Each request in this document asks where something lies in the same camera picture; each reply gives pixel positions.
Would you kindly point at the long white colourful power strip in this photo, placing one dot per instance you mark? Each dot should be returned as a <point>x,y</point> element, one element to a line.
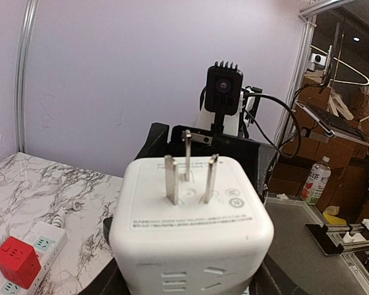
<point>48,239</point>

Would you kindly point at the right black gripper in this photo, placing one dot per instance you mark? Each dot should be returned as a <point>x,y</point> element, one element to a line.
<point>257,159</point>

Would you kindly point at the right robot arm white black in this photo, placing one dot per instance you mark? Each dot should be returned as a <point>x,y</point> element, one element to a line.
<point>235,125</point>

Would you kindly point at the red cube socket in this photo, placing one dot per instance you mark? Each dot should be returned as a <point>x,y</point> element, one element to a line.
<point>19,262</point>

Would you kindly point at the left gripper black triangular left finger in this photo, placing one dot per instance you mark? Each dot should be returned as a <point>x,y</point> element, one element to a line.
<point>108,282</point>

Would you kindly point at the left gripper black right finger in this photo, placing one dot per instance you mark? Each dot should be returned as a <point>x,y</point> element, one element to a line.
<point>271,279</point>

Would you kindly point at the white cube socket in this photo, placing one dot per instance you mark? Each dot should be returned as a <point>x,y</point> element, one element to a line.
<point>188,225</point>

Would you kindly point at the red white drink can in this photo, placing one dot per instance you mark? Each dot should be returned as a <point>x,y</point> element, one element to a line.
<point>316,181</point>

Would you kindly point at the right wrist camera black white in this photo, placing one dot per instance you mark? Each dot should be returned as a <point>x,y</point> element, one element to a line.
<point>222,92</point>

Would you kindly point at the right aluminium frame post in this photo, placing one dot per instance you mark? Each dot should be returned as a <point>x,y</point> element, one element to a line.
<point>20,73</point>

